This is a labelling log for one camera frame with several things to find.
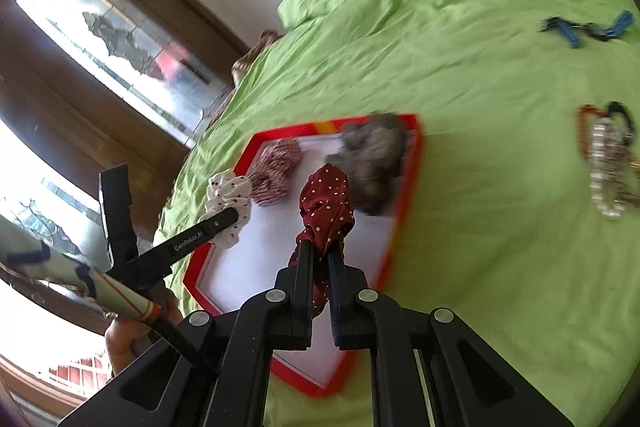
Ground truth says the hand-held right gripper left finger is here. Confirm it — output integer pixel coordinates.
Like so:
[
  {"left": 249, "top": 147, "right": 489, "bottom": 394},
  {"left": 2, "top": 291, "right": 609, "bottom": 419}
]
[{"left": 57, "top": 242, "right": 321, "bottom": 427}]

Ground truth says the red bead bracelet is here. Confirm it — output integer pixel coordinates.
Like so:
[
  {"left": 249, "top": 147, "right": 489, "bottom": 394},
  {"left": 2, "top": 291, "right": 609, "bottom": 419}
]
[{"left": 575, "top": 104, "right": 602, "bottom": 158}]

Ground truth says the brown patterned blanket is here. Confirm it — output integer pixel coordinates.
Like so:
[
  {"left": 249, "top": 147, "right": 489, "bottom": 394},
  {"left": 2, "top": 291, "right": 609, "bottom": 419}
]
[{"left": 207, "top": 29, "right": 286, "bottom": 128}]

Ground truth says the pink checked scrunchie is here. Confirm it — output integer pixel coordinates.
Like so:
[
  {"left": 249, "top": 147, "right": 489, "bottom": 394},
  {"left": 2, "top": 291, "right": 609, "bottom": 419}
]
[{"left": 249, "top": 138, "right": 303, "bottom": 208}]

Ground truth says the grey plaid scrunchie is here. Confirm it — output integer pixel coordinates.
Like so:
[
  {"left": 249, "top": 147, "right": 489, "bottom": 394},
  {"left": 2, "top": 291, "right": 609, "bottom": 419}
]
[{"left": 325, "top": 112, "right": 411, "bottom": 217}]

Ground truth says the leaded glass door panel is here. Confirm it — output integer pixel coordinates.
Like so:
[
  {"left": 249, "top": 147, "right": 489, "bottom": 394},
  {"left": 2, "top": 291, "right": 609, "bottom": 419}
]
[
  {"left": 0, "top": 122, "right": 108, "bottom": 258},
  {"left": 15, "top": 0, "right": 236, "bottom": 148}
]

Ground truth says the pearl bracelet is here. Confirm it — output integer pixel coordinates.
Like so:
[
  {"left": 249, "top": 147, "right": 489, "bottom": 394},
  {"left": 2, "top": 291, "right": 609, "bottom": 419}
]
[{"left": 585, "top": 117, "right": 632, "bottom": 220}]

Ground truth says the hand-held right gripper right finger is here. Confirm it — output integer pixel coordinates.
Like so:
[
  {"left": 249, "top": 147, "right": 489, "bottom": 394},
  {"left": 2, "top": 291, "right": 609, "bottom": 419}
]
[{"left": 325, "top": 249, "right": 576, "bottom": 427}]

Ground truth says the red cardboard tray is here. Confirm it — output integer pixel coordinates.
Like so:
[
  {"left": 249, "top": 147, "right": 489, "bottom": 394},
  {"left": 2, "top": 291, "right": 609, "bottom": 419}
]
[{"left": 182, "top": 113, "right": 426, "bottom": 399}]

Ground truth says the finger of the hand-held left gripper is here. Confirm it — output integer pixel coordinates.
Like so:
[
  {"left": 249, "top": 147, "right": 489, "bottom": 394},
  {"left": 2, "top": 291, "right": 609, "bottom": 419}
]
[
  {"left": 99, "top": 163, "right": 139, "bottom": 269},
  {"left": 127, "top": 206, "right": 243, "bottom": 281}
]

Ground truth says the dark red dotted scrunchie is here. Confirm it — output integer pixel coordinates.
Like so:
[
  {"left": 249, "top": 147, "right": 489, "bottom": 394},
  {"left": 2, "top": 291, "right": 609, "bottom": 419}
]
[{"left": 287, "top": 163, "right": 357, "bottom": 318}]

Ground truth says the white dotted scrunchie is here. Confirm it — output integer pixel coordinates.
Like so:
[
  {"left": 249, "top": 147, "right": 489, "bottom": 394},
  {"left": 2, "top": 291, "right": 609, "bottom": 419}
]
[{"left": 204, "top": 171, "right": 252, "bottom": 250}]

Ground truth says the blue striped strap watch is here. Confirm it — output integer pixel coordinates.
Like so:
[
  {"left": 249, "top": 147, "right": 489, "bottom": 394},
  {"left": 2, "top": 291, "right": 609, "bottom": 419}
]
[{"left": 540, "top": 9, "right": 635, "bottom": 50}]

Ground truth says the green bed sheet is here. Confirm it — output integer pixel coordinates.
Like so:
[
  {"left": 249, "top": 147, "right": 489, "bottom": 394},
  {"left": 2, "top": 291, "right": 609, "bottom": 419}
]
[{"left": 150, "top": 0, "right": 636, "bottom": 427}]

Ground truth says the person's left hand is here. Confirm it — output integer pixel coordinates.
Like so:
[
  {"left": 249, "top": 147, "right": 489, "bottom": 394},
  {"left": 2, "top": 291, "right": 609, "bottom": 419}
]
[{"left": 104, "top": 291, "right": 183, "bottom": 376}]

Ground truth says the black ruffled hair tie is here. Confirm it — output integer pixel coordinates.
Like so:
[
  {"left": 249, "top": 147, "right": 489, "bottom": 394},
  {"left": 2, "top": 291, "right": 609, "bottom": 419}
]
[{"left": 602, "top": 101, "right": 636, "bottom": 142}]

